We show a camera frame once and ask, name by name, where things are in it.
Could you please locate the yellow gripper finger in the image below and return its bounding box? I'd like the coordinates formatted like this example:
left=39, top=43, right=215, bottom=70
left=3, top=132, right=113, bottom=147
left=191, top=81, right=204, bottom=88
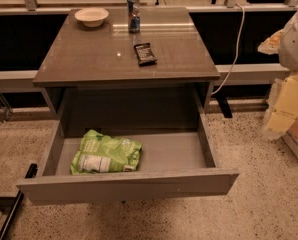
left=264, top=73, right=298, bottom=138

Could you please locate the green rice chip bag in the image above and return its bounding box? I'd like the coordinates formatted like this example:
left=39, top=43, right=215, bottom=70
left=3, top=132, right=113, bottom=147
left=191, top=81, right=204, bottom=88
left=70, top=130, right=142, bottom=175

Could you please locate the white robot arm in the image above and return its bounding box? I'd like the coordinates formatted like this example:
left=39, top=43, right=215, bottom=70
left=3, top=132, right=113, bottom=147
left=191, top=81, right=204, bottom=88
left=258, top=10, right=298, bottom=139

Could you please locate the grey open drawer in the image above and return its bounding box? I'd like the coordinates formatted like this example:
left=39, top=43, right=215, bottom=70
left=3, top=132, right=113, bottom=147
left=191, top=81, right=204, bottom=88
left=16, top=87, right=240, bottom=206

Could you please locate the grey cabinet counter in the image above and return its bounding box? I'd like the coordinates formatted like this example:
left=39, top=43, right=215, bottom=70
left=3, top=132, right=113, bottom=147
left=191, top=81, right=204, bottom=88
left=32, top=6, right=221, bottom=118

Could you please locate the blue energy drink can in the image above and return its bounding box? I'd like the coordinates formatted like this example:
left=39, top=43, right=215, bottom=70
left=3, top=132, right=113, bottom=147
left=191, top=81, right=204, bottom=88
left=127, top=0, right=140, bottom=33

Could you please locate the white paper bowl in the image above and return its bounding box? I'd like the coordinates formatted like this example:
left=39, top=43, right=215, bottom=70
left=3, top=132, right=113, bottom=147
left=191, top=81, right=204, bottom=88
left=75, top=8, right=109, bottom=28

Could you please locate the white cable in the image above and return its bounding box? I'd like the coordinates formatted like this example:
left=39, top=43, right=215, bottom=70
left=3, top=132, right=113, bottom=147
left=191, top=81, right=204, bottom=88
left=211, top=3, right=246, bottom=96

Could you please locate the grey window rail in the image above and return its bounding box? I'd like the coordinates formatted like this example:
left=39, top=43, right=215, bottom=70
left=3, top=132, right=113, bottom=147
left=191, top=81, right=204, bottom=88
left=0, top=70, right=40, bottom=93

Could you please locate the black frame at floor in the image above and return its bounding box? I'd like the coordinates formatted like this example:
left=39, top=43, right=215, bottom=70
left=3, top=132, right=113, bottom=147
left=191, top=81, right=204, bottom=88
left=0, top=163, right=39, bottom=240

